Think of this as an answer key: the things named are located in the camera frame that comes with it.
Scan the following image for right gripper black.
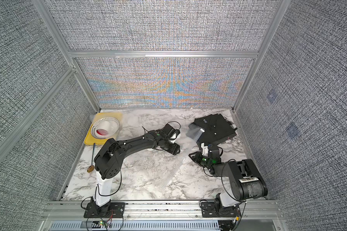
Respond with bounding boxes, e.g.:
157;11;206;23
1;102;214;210
188;151;212;168

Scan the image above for black shirt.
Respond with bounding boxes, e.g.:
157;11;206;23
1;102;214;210
189;114;237;146

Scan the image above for clear plastic vacuum bag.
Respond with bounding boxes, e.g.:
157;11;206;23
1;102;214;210
158;126;204;190

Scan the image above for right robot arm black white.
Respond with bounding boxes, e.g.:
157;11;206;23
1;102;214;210
189;147;268;218

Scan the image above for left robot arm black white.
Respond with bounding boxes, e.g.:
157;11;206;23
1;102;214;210
92;128;180;207

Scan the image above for white patterned bowl red inside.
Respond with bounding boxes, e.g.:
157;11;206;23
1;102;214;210
91;117;120;139

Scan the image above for yellow plastic tray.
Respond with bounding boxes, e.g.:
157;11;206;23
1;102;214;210
84;112;122;145

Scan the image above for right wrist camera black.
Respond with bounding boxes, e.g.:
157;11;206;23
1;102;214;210
207;144;220;158

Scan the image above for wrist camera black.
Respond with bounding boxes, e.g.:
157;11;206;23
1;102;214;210
161;123;180;141
207;144;220;158

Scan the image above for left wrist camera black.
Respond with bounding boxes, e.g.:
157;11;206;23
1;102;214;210
161;123;180;141

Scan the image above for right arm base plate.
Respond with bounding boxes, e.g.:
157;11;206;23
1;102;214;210
200;201;241;218

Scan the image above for front aluminium rail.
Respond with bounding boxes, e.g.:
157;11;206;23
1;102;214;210
40;200;285;221

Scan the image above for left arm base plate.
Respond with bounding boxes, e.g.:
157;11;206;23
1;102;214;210
83;202;126;218

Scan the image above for white slotted cable duct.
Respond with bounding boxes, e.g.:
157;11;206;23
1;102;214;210
49;220;220;231

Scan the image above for aluminium frame of enclosure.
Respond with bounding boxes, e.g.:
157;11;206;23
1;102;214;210
0;0;347;203

